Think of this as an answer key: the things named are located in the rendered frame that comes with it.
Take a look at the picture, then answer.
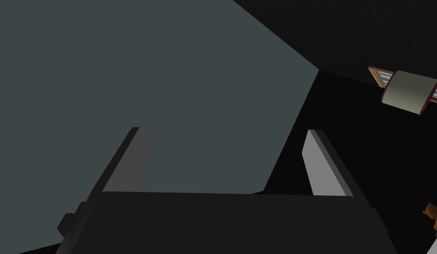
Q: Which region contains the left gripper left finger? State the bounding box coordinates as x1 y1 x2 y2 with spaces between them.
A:
97 127 151 194

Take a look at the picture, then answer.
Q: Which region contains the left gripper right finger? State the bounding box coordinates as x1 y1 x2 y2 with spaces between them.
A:
301 129 355 198

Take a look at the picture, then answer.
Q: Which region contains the wooden framed window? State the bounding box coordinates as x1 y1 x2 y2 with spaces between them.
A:
368 66 437 105

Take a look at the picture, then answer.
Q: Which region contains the pale green lamp shade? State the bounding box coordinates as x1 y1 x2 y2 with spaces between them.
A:
380 70 437 116

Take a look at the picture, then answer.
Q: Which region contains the brown teddy bear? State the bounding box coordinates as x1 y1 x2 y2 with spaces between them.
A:
422 202 437 236

